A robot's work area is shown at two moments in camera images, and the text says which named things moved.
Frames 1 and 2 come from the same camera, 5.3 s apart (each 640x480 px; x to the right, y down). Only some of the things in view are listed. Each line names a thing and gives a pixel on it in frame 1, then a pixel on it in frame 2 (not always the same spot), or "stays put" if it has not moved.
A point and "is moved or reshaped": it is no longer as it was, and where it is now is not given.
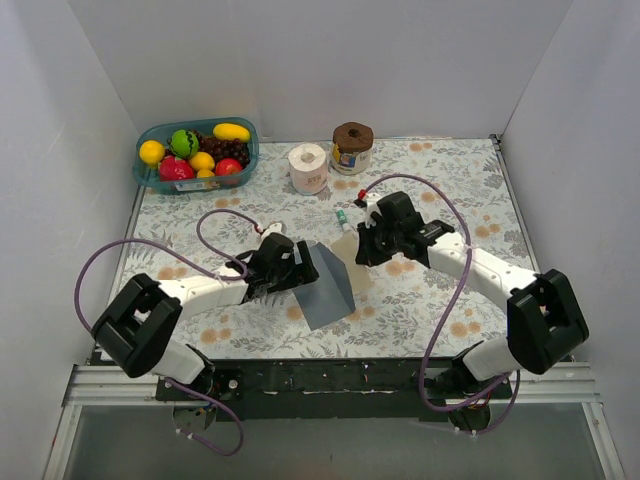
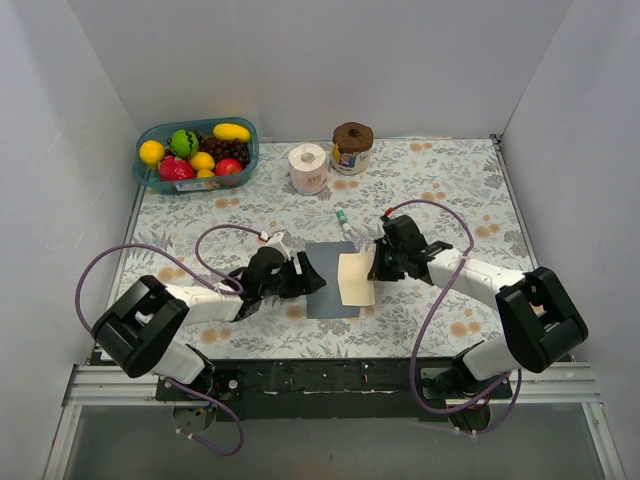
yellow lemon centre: x=201 y=161 stays put
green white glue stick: x=343 y=219 stays put
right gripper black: x=368 y=246 -> x=386 y=259
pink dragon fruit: x=173 y=168 stays put
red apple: x=227 y=166 stays put
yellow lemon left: x=152 y=152 stays put
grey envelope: x=330 y=297 is moved or reshaped
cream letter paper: x=346 y=248 -> x=356 y=288
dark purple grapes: x=221 y=149 stays put
